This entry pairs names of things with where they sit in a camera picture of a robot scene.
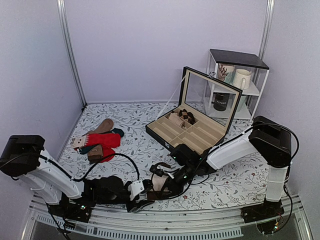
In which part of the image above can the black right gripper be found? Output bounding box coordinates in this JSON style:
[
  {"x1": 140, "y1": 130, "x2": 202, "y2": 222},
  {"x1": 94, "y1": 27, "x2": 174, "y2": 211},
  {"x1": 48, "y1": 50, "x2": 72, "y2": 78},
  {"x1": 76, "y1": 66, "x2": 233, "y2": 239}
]
[{"x1": 159, "y1": 163, "x2": 197, "y2": 200}]

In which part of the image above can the black compartment box glass lid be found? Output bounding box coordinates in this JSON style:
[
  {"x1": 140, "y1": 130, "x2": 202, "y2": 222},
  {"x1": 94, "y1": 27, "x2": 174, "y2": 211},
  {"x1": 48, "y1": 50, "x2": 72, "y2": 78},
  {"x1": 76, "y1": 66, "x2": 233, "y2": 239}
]
[{"x1": 145, "y1": 66, "x2": 242, "y2": 155}]

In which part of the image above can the right aluminium corner post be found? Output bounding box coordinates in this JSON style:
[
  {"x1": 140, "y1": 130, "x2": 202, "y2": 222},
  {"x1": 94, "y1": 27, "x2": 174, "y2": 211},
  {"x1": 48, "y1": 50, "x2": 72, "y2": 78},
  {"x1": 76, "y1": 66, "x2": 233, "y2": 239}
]
[{"x1": 258, "y1": 0, "x2": 275, "y2": 60}]

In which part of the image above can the white red character sock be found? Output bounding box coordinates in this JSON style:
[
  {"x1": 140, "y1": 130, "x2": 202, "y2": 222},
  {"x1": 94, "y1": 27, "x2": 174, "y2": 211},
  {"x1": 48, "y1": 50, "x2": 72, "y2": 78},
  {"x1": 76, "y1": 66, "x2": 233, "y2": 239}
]
[{"x1": 70, "y1": 135, "x2": 89, "y2": 150}]

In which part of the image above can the white ribbed mug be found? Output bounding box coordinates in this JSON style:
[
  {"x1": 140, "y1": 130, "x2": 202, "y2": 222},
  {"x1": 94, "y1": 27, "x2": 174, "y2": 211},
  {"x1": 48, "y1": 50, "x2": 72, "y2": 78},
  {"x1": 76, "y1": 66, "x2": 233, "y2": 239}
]
[{"x1": 232, "y1": 68, "x2": 252, "y2": 90}]

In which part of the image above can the rolled brown checked sock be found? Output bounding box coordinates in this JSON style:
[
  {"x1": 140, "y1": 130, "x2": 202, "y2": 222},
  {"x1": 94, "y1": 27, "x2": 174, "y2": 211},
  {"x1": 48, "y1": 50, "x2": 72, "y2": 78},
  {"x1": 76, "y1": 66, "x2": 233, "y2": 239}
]
[{"x1": 178, "y1": 109, "x2": 196, "y2": 125}]

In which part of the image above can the white mug coral pattern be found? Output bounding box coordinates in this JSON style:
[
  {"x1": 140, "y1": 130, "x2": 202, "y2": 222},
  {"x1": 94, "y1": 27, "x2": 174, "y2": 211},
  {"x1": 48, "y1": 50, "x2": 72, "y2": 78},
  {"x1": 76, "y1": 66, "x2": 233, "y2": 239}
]
[{"x1": 218, "y1": 63, "x2": 235, "y2": 82}]

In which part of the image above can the floral patterned table mat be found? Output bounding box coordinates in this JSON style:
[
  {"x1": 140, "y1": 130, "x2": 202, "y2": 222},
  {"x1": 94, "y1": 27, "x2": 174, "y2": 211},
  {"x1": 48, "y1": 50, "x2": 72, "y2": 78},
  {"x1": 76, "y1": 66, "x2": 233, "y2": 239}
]
[{"x1": 58, "y1": 102, "x2": 269, "y2": 201}]

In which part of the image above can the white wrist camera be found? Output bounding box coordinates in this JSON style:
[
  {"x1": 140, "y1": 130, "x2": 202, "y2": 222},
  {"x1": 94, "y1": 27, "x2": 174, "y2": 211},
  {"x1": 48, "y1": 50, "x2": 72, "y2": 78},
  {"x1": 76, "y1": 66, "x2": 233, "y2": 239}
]
[
  {"x1": 127, "y1": 179, "x2": 153, "y2": 201},
  {"x1": 149, "y1": 162, "x2": 174, "y2": 179}
]

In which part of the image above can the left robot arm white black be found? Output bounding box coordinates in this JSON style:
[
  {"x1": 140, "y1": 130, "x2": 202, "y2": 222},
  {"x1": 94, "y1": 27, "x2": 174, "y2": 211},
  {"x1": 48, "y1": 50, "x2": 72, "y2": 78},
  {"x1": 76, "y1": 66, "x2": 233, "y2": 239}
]
[{"x1": 0, "y1": 135, "x2": 154, "y2": 217}]

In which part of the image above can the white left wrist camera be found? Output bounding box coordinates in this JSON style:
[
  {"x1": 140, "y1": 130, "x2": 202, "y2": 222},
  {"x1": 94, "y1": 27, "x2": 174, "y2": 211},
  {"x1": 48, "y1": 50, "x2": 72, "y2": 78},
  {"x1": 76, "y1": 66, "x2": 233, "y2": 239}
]
[{"x1": 127, "y1": 179, "x2": 153, "y2": 201}]

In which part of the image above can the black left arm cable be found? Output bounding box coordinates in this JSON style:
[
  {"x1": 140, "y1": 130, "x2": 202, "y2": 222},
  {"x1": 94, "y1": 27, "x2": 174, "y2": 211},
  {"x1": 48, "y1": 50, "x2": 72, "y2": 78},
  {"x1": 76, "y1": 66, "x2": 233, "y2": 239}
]
[{"x1": 0, "y1": 152, "x2": 140, "y2": 183}]

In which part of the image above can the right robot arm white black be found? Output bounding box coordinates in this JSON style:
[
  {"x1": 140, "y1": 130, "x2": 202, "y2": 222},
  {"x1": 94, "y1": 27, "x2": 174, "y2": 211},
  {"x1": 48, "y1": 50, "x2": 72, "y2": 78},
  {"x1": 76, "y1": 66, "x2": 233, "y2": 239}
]
[{"x1": 163, "y1": 115, "x2": 296, "y2": 218}]

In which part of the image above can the aluminium corner post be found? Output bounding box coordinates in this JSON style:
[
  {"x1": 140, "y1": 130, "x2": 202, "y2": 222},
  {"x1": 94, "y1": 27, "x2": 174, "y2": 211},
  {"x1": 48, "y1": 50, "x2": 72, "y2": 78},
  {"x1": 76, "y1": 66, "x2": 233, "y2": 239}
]
[
  {"x1": 56, "y1": 0, "x2": 88, "y2": 109},
  {"x1": 258, "y1": 0, "x2": 275, "y2": 60}
]

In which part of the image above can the folded brown tan sock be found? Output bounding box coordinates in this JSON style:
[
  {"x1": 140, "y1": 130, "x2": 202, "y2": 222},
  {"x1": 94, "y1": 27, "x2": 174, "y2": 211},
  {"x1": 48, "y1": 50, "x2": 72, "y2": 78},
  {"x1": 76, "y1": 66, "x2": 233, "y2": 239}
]
[{"x1": 87, "y1": 144, "x2": 104, "y2": 164}]

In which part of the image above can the dark green sock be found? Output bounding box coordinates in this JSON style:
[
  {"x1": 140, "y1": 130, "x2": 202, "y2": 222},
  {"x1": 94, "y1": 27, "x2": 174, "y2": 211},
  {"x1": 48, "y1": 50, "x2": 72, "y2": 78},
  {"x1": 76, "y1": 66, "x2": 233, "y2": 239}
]
[{"x1": 111, "y1": 128, "x2": 125, "y2": 138}]

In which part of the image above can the left aluminium corner post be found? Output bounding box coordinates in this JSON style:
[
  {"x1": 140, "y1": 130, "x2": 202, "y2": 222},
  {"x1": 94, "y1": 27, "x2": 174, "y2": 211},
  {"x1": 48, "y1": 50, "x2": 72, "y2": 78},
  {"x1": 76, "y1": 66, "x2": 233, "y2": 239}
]
[{"x1": 56, "y1": 0, "x2": 88, "y2": 109}]

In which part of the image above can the cream brown striped sock pair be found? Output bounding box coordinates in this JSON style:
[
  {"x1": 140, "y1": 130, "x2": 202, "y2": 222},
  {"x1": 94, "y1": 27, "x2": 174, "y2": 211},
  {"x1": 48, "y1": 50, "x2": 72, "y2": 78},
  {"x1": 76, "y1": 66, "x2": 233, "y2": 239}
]
[{"x1": 147, "y1": 172, "x2": 169, "y2": 201}]

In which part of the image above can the black cylindrical mug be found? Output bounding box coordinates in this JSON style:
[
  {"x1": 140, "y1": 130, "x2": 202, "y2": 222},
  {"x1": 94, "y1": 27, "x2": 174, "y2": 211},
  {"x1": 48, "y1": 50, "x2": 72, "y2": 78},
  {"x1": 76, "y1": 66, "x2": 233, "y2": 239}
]
[{"x1": 213, "y1": 92, "x2": 230, "y2": 112}]

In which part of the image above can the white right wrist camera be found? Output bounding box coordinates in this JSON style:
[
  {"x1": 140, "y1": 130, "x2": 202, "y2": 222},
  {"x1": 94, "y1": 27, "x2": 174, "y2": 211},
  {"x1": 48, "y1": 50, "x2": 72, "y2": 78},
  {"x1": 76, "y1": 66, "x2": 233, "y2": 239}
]
[{"x1": 149, "y1": 162, "x2": 174, "y2": 179}]

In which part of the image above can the aluminium front rail frame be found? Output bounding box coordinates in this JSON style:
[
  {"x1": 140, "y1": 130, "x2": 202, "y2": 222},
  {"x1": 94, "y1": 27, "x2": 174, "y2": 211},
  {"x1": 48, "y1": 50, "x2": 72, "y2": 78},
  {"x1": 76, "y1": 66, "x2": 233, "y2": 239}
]
[{"x1": 21, "y1": 197, "x2": 313, "y2": 240}]

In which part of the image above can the white shelf black top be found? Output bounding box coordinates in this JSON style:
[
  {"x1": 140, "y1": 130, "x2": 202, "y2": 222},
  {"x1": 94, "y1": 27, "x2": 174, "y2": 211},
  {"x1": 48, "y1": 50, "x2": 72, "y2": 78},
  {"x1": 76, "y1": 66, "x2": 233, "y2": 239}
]
[{"x1": 203, "y1": 49, "x2": 270, "y2": 121}]

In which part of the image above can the rolled cream sock in box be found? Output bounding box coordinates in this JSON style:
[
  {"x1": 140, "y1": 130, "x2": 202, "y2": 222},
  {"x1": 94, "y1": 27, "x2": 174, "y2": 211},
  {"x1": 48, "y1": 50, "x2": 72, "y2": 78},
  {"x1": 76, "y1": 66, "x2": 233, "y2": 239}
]
[{"x1": 168, "y1": 112, "x2": 185, "y2": 129}]

